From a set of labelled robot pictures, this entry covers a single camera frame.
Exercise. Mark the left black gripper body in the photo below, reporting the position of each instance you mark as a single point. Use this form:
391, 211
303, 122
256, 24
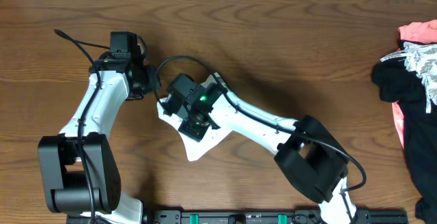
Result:
150, 81

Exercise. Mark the white t-shirt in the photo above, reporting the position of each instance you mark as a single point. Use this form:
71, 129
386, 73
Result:
207, 93

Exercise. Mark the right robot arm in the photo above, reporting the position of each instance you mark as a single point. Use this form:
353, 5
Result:
309, 157

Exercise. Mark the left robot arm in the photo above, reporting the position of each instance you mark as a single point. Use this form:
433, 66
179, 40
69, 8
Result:
79, 172

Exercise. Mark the black garment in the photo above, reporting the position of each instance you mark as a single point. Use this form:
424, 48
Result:
398, 84

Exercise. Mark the white floral patterned garment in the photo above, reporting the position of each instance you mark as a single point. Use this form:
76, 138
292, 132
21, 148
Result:
422, 61

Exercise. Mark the pink garment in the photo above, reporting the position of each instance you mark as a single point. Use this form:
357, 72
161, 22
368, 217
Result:
415, 34

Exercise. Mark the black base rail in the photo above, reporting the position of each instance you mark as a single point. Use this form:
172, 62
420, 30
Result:
311, 216

